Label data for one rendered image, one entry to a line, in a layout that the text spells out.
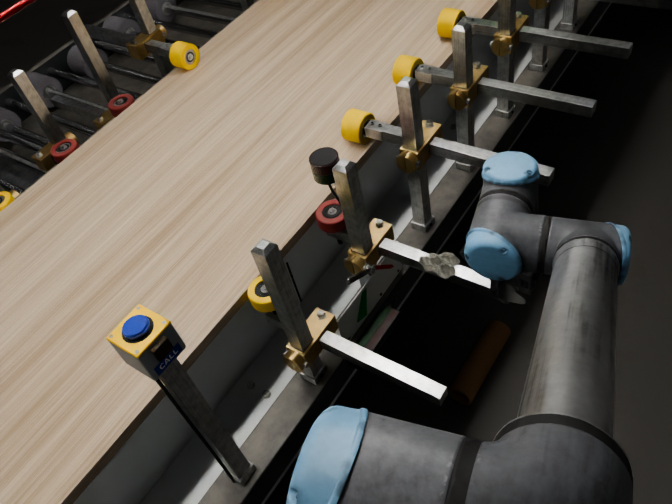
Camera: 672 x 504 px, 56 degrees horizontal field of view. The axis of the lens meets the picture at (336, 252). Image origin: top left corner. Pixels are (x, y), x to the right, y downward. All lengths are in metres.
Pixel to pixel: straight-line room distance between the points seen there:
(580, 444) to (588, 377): 0.12
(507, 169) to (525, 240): 0.14
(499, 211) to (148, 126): 1.20
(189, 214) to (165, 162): 0.24
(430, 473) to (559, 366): 0.21
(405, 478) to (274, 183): 1.16
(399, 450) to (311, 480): 0.07
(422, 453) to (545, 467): 0.09
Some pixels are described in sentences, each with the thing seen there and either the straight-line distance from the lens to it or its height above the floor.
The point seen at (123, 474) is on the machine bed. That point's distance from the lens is 1.45.
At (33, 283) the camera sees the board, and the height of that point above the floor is 0.90.
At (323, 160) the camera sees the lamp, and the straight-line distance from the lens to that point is 1.26.
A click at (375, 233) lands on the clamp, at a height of 0.87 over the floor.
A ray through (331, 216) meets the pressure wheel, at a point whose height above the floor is 0.90.
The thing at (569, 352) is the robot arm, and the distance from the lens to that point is 0.68.
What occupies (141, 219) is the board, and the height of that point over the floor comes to 0.90.
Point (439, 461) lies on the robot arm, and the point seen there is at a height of 1.45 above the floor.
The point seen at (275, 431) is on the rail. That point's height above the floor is 0.70.
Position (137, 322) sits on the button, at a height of 1.23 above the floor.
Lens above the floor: 1.92
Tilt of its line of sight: 47 degrees down
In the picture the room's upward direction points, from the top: 15 degrees counter-clockwise
